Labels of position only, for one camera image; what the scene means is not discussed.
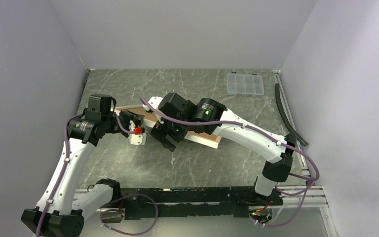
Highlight white wooden picture frame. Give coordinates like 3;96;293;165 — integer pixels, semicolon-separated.
115;105;221;149

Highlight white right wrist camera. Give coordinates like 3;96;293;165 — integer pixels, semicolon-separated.
148;96;163;110

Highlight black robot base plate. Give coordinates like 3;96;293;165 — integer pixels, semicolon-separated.
104;186;283;220

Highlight aluminium extrusion rail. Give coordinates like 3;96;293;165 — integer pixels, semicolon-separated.
73;186;329;209

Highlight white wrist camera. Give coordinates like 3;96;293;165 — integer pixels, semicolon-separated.
128;121;147;146
148;96;163;110

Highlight clear plastic compartment box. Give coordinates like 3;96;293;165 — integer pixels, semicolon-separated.
226;72;265;97

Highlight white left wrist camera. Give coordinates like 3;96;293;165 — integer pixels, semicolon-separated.
128;121;147;146

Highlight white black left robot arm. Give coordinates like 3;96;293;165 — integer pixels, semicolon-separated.
21;94;144;237

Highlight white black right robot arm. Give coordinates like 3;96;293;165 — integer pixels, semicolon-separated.
141;92;295;205

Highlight black rubber hose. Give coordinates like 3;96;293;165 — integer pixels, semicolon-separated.
274;82;309;147

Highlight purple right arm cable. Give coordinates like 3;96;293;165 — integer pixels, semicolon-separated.
140;96;320;229

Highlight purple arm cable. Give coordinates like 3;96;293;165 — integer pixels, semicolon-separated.
140;96;320;229
35;113;159;237

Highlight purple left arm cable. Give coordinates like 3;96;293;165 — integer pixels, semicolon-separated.
35;113;159;237

